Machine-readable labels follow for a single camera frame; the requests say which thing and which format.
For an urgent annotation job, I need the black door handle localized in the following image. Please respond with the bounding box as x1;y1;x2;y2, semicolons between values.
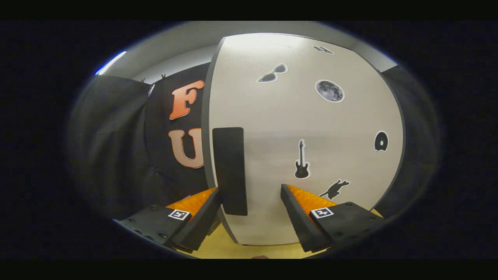
212;127;248;216

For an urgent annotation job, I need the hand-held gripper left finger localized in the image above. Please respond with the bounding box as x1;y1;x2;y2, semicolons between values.
113;187;223;253

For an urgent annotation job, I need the row of black cloth clips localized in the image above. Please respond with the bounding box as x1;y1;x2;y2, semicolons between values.
140;73;168;84

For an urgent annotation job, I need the black backdrop cloth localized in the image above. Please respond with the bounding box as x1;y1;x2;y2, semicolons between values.
66;62;442;222

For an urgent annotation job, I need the long ceiling light strip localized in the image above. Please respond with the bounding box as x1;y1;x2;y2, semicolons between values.
95;51;127;75

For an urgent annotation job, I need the beige cabinet door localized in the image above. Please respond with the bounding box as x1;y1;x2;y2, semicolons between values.
206;33;406;246

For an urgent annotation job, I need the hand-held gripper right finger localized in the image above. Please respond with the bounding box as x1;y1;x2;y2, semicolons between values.
280;184;388;253

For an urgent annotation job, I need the dark grey cabinet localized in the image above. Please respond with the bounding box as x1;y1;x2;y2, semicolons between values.
201;37;240;245

